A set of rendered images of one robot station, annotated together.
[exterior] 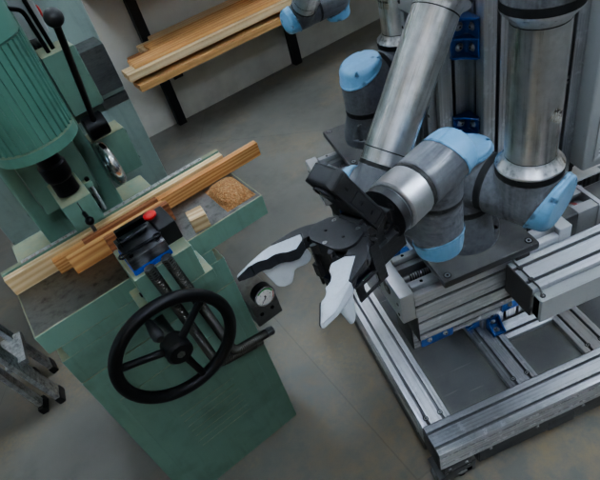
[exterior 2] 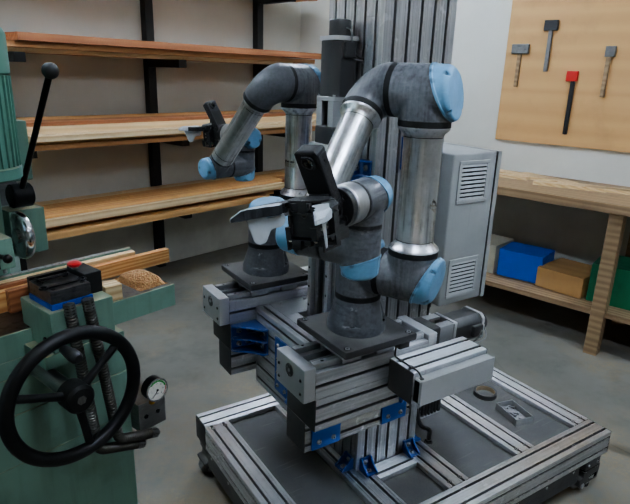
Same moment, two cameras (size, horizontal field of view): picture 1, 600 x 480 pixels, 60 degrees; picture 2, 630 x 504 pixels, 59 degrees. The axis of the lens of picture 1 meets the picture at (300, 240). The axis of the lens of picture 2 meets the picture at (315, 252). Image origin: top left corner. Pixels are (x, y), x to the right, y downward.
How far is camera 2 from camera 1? 0.51 m
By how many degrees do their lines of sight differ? 33
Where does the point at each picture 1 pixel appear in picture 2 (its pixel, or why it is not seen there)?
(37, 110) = (3, 138)
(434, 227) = (363, 242)
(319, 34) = (186, 245)
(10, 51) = (1, 83)
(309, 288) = (165, 456)
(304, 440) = not seen: outside the picture
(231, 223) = (142, 302)
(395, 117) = not seen: hidden behind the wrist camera
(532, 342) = (402, 482)
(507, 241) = (392, 331)
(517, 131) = (408, 215)
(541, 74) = (425, 170)
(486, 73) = not seen: hidden behind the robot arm
